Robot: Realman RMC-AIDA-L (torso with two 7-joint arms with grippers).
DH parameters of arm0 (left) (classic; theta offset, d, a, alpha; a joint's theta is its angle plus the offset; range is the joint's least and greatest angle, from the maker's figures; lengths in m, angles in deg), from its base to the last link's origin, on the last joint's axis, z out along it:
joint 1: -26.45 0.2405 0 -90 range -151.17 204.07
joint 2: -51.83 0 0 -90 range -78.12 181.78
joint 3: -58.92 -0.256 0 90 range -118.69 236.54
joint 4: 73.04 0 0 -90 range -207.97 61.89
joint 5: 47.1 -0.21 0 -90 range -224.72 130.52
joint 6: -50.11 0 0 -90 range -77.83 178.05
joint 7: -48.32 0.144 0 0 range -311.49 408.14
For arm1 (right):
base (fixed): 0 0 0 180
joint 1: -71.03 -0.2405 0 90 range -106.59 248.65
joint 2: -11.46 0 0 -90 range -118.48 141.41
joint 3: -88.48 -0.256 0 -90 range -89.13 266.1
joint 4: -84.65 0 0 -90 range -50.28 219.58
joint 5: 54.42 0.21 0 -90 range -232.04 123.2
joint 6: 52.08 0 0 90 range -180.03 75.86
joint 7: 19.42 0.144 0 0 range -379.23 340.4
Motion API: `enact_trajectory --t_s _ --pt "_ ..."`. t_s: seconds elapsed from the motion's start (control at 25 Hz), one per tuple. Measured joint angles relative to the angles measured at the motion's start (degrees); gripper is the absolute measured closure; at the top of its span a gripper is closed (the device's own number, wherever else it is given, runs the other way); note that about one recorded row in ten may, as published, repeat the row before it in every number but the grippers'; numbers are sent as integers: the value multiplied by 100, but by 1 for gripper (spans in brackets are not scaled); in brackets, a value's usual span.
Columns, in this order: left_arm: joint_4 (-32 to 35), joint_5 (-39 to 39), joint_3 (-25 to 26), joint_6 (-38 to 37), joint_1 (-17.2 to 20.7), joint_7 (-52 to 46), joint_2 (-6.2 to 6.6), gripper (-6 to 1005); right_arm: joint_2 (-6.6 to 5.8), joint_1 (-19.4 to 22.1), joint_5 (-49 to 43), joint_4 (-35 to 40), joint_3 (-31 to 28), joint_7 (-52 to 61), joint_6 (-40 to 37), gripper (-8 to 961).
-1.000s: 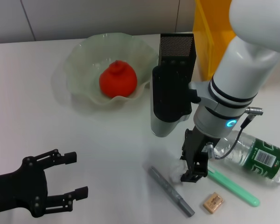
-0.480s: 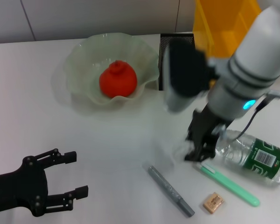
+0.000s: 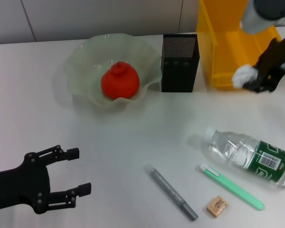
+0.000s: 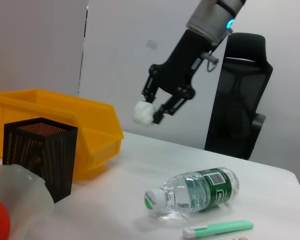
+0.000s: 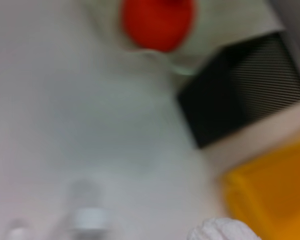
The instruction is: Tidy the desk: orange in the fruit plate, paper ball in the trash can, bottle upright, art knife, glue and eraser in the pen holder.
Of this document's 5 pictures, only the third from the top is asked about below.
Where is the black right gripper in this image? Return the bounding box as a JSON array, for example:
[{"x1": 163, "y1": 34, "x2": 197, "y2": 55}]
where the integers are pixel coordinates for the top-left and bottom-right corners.
[{"x1": 243, "y1": 35, "x2": 285, "y2": 94}]

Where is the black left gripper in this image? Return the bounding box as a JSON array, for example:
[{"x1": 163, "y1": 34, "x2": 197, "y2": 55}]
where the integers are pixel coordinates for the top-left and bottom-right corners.
[{"x1": 0, "y1": 144, "x2": 92, "y2": 215}]

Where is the white paper ball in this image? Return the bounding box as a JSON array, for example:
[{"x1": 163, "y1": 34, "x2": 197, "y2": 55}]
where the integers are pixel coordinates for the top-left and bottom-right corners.
[{"x1": 232, "y1": 64, "x2": 259, "y2": 90}]

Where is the clear water bottle green label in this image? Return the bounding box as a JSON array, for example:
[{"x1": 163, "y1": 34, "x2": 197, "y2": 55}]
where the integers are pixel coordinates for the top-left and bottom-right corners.
[{"x1": 203, "y1": 127, "x2": 285, "y2": 189}]

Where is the red-orange knobbed orange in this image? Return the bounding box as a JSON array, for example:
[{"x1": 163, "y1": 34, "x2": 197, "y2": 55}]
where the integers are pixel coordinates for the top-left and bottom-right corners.
[{"x1": 100, "y1": 61, "x2": 140, "y2": 100}]

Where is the mint green pen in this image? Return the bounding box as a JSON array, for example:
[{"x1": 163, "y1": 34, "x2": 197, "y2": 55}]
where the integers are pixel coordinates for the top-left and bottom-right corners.
[{"x1": 199, "y1": 163, "x2": 266, "y2": 211}]

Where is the black mesh pen holder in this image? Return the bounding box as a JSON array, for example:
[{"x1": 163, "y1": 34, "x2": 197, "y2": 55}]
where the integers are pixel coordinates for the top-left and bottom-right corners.
[{"x1": 161, "y1": 33, "x2": 201, "y2": 93}]

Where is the grey marker pen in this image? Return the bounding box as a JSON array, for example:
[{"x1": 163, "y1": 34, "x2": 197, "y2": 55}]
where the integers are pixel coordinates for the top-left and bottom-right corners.
[{"x1": 142, "y1": 163, "x2": 199, "y2": 222}]

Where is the wavy green glass fruit plate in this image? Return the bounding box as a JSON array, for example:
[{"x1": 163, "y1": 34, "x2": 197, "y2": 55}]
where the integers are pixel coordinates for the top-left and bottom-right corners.
[{"x1": 52, "y1": 33, "x2": 162, "y2": 114}]

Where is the small tan eraser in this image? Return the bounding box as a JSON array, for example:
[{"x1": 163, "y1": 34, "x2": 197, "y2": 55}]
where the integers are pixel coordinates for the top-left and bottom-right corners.
[{"x1": 206, "y1": 195, "x2": 229, "y2": 217}]

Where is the yellow plastic bin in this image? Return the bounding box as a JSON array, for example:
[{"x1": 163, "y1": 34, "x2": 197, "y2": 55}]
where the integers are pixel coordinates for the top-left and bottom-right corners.
[{"x1": 196, "y1": 0, "x2": 283, "y2": 91}]

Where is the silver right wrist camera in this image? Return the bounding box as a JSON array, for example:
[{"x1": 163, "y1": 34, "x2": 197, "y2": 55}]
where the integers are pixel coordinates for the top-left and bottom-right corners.
[{"x1": 241, "y1": 0, "x2": 285, "y2": 34}]

